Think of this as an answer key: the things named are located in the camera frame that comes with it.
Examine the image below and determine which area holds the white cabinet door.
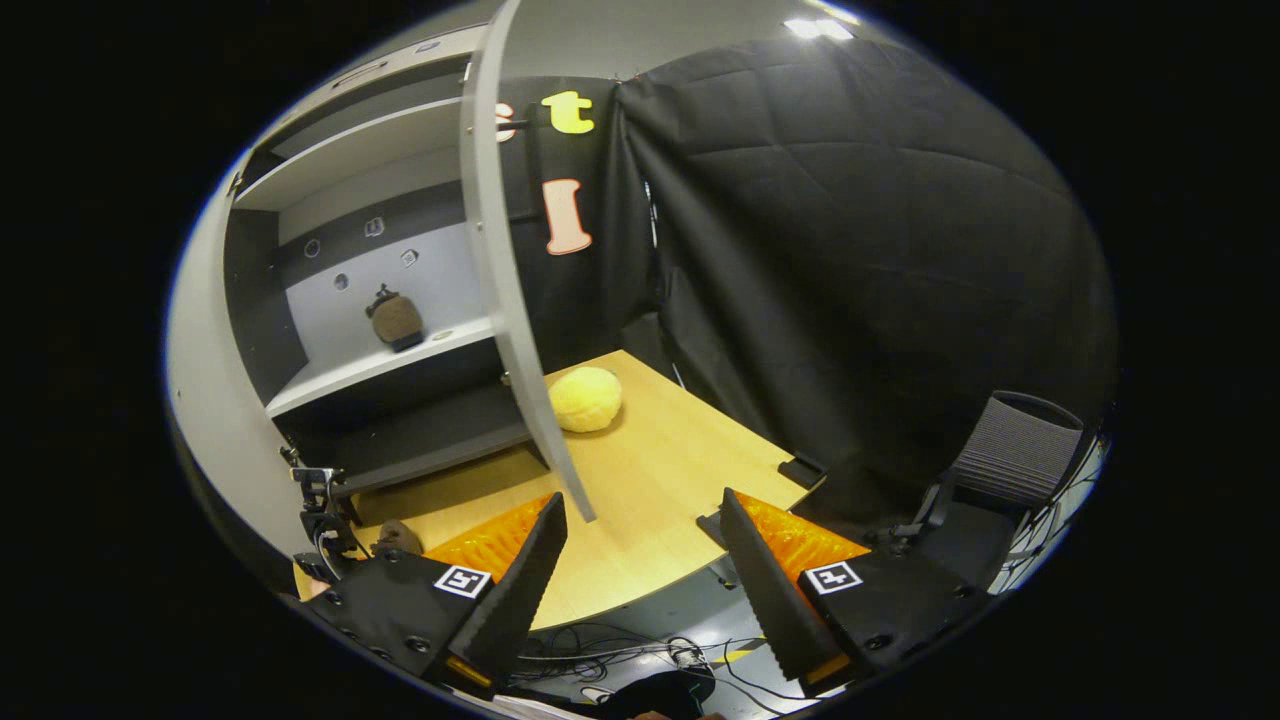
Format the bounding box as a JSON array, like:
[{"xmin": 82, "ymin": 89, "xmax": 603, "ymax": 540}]
[
  {"xmin": 165, "ymin": 150, "xmax": 306, "ymax": 591},
  {"xmin": 460, "ymin": 0, "xmax": 598, "ymax": 523}
]

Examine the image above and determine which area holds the black backdrop cloth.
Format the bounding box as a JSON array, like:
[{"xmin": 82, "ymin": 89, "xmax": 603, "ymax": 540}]
[{"xmin": 495, "ymin": 40, "xmax": 1116, "ymax": 561}]

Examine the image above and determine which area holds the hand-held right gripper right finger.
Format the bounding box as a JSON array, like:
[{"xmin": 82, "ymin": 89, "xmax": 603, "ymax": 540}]
[{"xmin": 720, "ymin": 488, "xmax": 986, "ymax": 686}]

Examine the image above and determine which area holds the dark cloth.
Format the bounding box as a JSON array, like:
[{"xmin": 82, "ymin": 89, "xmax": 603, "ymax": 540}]
[{"xmin": 600, "ymin": 670, "xmax": 716, "ymax": 719}]

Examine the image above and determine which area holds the yellow plush ball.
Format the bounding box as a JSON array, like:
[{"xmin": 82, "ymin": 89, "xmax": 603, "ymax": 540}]
[{"xmin": 548, "ymin": 366, "xmax": 624, "ymax": 434}]

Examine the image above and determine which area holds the black mesh office chair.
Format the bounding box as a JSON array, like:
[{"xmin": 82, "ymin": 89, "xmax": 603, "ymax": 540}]
[{"xmin": 880, "ymin": 390, "xmax": 1096, "ymax": 591}]

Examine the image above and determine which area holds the small ceiling light panel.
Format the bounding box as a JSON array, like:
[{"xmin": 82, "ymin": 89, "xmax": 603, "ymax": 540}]
[{"xmin": 783, "ymin": 15, "xmax": 859, "ymax": 43}]

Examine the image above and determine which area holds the tangle of black cables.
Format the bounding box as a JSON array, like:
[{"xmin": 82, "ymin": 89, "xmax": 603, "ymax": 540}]
[{"xmin": 510, "ymin": 620, "xmax": 801, "ymax": 701}]

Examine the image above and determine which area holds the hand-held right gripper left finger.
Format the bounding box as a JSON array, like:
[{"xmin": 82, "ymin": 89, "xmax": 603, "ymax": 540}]
[{"xmin": 300, "ymin": 492, "xmax": 569, "ymax": 691}]

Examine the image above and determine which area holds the white and grey shoe cabinet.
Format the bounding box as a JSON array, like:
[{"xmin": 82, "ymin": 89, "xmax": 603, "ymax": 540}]
[{"xmin": 225, "ymin": 25, "xmax": 546, "ymax": 496}]

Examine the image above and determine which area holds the brown suede shoe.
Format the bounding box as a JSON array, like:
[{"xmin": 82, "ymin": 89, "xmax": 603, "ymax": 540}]
[
  {"xmin": 372, "ymin": 520, "xmax": 424, "ymax": 559},
  {"xmin": 365, "ymin": 285, "xmax": 426, "ymax": 353}
]

